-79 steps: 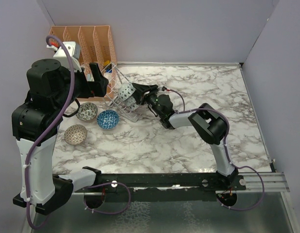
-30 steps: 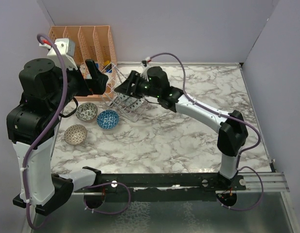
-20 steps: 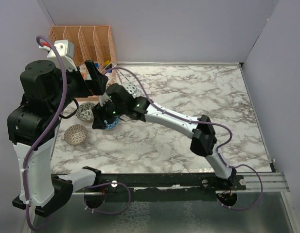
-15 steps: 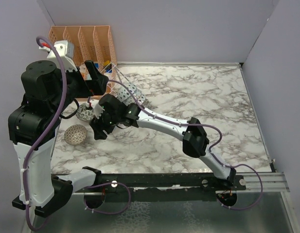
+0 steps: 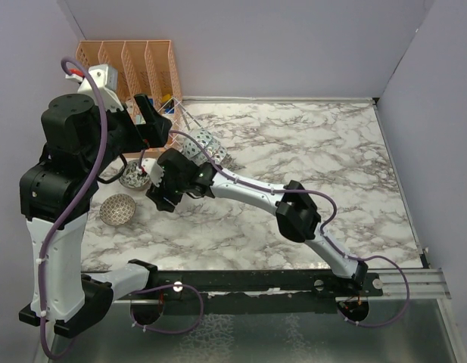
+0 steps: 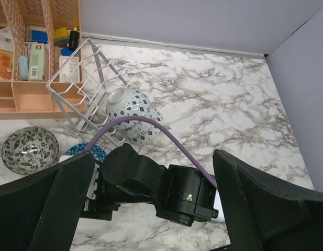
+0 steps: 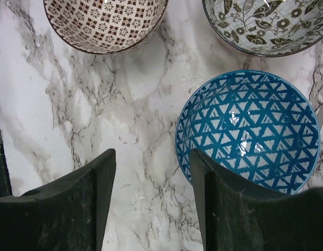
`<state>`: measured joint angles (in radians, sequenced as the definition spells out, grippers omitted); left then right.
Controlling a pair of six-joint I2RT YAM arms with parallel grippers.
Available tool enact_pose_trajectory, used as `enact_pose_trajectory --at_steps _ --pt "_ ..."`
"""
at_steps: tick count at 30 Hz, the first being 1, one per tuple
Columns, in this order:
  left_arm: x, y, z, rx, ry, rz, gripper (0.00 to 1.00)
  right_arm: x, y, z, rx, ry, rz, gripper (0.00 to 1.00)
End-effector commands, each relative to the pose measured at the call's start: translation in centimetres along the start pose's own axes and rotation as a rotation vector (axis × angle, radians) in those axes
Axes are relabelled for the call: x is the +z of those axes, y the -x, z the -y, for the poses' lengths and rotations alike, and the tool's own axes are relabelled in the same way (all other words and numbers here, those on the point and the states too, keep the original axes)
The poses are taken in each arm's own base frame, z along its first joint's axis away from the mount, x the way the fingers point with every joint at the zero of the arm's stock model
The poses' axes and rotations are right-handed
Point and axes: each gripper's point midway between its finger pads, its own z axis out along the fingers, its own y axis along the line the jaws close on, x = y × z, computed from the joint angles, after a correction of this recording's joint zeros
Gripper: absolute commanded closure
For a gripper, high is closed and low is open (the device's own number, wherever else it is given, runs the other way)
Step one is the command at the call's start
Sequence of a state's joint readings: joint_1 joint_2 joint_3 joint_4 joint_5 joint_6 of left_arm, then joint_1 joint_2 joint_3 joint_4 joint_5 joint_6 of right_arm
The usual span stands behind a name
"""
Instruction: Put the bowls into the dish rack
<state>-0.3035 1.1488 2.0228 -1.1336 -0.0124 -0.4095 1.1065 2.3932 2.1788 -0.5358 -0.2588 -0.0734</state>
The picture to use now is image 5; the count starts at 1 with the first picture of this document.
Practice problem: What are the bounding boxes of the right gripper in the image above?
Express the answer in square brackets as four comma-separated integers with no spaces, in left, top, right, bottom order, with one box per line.
[145,169,187,214]

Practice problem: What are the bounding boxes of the black leaf pattern bowl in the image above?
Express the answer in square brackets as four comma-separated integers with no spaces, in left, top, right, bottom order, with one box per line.
[119,159,151,191]

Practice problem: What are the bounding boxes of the light blue floral bowl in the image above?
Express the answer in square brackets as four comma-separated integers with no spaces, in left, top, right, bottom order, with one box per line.
[182,138,207,166]

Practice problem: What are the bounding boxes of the red lattice bowl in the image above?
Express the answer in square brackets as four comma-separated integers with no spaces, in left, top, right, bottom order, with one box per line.
[191,129,220,155]

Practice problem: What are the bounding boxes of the pink patterned bowl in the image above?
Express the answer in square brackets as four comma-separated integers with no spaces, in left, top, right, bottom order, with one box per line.
[207,139,229,164]

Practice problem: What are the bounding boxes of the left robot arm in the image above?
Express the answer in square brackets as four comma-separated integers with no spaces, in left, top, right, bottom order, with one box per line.
[19,94,172,338]

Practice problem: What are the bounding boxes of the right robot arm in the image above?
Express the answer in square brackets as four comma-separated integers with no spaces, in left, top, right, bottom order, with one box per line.
[144,149,368,296]

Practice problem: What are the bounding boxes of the yellow black tool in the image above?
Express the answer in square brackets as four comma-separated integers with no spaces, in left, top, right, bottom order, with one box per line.
[161,94,173,107]

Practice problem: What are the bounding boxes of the orange plastic desk organizer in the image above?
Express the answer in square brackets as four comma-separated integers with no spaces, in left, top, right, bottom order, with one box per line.
[76,40,182,123]

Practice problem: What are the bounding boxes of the brown geometric bowl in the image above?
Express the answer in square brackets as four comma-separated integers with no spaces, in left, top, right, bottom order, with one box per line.
[99,194,136,227]

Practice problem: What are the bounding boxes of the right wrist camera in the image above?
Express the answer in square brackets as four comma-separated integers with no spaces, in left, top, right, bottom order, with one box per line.
[141,158,164,187]

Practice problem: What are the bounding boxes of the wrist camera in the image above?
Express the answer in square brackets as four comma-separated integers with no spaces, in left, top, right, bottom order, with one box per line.
[65,64,124,113]
[141,158,164,187]

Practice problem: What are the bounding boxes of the white wire dish rack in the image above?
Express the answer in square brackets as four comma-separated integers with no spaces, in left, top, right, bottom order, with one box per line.
[158,97,233,168]

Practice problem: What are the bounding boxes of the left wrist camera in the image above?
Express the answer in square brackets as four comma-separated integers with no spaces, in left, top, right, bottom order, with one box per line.
[65,64,124,113]

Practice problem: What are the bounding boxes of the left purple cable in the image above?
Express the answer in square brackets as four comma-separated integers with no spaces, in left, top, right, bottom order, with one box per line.
[39,56,204,359]

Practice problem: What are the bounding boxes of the purple cable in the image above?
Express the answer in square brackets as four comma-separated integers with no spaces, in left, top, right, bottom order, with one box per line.
[39,56,204,359]
[140,129,410,328]

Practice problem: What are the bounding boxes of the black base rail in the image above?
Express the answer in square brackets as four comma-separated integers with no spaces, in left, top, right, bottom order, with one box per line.
[123,269,383,315]

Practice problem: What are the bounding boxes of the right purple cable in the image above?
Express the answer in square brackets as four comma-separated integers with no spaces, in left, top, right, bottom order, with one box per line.
[140,129,410,328]

